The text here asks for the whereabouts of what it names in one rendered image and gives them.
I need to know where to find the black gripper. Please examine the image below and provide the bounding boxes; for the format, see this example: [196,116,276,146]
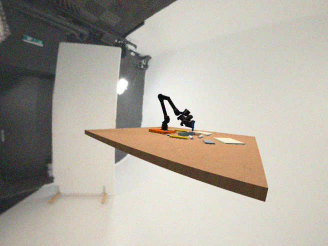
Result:
[180,117,195,128]

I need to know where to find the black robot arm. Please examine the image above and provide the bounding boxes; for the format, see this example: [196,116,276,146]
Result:
[157,94,193,131]

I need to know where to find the grey keyboard with white letter keys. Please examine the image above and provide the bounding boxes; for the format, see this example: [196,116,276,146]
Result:
[178,132,195,137]

